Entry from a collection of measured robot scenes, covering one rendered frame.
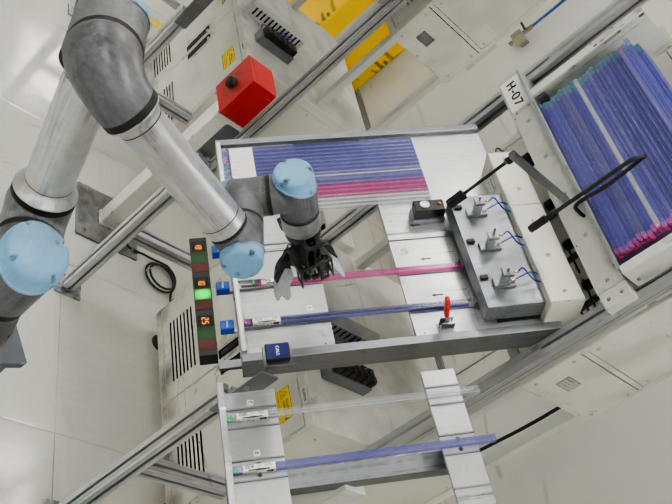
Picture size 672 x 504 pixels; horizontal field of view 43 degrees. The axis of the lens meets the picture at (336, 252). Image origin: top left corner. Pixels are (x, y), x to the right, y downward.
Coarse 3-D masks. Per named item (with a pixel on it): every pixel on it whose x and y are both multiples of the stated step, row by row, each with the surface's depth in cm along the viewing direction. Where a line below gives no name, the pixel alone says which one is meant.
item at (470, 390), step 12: (384, 396) 170; (396, 396) 170; (408, 396) 170; (420, 396) 170; (432, 396) 171; (444, 396) 171; (288, 408) 166; (300, 408) 166; (312, 408) 167; (324, 408) 167; (336, 408) 167; (348, 408) 168; (228, 420) 164
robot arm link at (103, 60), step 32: (96, 32) 123; (128, 32) 126; (64, 64) 125; (96, 64) 122; (128, 64) 124; (96, 96) 123; (128, 96) 124; (128, 128) 126; (160, 128) 129; (160, 160) 131; (192, 160) 134; (192, 192) 136; (224, 192) 141; (224, 224) 141; (256, 224) 149; (224, 256) 144; (256, 256) 144
